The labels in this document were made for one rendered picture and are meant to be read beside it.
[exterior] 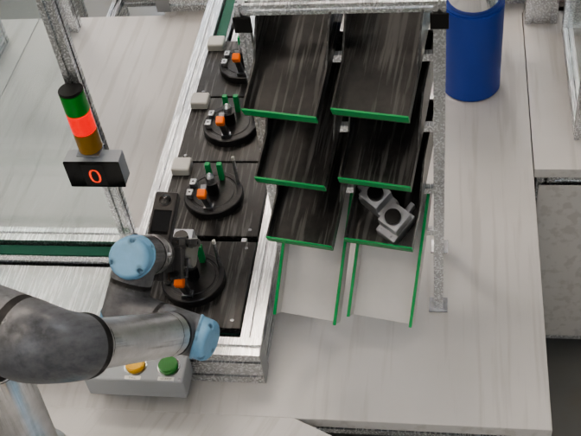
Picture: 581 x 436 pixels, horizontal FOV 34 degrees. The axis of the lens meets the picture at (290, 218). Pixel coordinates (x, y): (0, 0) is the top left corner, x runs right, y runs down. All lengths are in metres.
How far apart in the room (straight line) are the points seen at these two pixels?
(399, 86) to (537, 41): 1.26
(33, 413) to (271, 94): 0.64
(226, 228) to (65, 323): 0.92
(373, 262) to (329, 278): 0.09
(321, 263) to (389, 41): 0.53
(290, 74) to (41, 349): 0.64
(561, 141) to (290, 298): 0.89
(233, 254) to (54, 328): 0.88
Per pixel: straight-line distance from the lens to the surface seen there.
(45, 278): 2.29
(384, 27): 1.66
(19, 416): 1.52
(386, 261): 1.94
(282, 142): 1.75
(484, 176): 2.41
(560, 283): 2.78
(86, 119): 1.96
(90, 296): 2.22
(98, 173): 2.04
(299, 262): 1.97
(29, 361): 1.32
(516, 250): 2.25
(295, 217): 1.85
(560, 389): 3.07
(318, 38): 1.66
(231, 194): 2.23
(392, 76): 1.61
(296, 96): 1.62
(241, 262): 2.11
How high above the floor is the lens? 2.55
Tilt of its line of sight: 46 degrees down
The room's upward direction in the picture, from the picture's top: 9 degrees counter-clockwise
